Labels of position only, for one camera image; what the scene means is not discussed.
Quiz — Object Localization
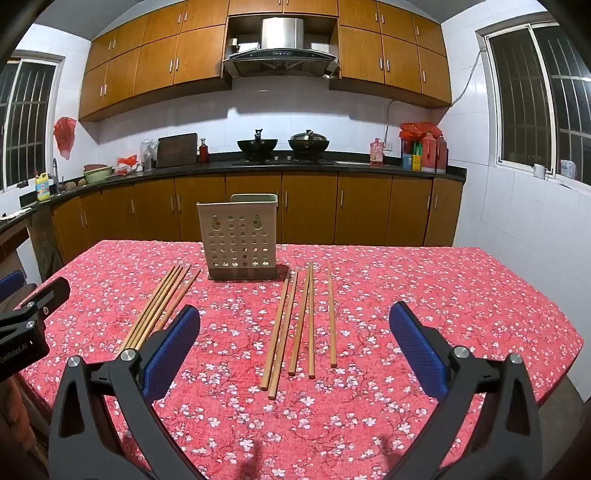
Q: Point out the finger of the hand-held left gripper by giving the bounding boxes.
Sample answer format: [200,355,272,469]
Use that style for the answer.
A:
[19,276,71,320]
[0,271,25,302]

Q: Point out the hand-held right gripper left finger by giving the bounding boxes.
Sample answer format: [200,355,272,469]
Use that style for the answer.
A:
[48,304,206,480]

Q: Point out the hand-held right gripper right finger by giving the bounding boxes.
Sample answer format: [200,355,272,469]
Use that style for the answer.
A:
[383,301,544,480]

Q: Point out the wooden chopstick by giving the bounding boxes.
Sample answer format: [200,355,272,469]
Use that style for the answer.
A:
[124,264,182,352]
[137,263,193,348]
[117,265,177,356]
[267,272,299,400]
[288,262,313,376]
[307,261,317,380]
[130,264,187,350]
[260,278,290,390]
[327,262,338,368]
[154,268,203,334]

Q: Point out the beige perforated utensil holder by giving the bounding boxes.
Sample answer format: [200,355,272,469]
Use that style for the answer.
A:
[197,194,280,282]

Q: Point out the red floral tablecloth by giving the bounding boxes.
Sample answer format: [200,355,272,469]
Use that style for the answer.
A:
[16,240,585,480]

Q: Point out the green basin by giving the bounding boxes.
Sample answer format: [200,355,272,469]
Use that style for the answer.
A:
[83,162,114,184]

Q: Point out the clear plastic container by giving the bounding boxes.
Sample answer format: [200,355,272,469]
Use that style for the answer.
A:
[140,138,160,171]

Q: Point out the wooden base cabinets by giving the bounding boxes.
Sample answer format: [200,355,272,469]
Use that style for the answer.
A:
[25,173,464,278]

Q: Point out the black kitchen countertop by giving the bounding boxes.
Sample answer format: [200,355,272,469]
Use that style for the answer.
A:
[0,158,467,232]

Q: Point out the dark cutting board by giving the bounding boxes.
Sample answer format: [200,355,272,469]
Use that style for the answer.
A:
[156,133,199,168]

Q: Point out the red oil jug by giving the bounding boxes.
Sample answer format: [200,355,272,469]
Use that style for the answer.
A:
[422,133,448,174]

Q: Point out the gas stove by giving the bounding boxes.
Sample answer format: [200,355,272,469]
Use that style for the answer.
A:
[231,156,335,166]

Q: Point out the red bag over jugs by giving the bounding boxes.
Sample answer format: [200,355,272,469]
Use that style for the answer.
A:
[399,122,437,140]

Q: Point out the black wok with lid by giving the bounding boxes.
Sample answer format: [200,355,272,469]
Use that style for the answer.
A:
[287,130,331,162]

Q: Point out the large barred window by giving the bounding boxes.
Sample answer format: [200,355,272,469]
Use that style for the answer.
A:
[477,22,591,182]

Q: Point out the steel range hood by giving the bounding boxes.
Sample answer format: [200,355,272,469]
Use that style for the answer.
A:
[222,16,340,78]

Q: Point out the red plastic bag on wall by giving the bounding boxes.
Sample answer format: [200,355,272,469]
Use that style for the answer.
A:
[53,117,77,160]

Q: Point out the wooden wall cabinets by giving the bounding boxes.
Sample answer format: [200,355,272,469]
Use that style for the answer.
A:
[78,0,452,123]

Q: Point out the wall cable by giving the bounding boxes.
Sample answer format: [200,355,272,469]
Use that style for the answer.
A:
[387,45,488,139]

